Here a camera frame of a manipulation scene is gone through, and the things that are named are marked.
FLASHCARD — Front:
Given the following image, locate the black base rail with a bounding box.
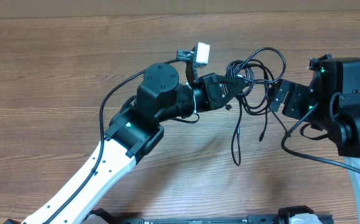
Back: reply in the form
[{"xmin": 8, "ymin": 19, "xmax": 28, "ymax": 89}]
[{"xmin": 80, "ymin": 205, "xmax": 335, "ymax": 224}]

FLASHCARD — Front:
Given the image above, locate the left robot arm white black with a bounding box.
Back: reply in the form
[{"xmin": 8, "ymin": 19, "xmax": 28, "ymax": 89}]
[{"xmin": 23, "ymin": 61, "xmax": 247, "ymax": 223}]

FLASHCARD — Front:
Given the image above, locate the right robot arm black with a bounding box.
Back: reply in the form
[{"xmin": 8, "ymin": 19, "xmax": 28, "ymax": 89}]
[{"xmin": 268, "ymin": 54, "xmax": 360, "ymax": 222}]

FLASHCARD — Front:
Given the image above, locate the black usb cable silver plug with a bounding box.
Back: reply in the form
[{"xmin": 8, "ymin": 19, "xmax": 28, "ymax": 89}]
[{"xmin": 227, "ymin": 63, "xmax": 287, "ymax": 166}]

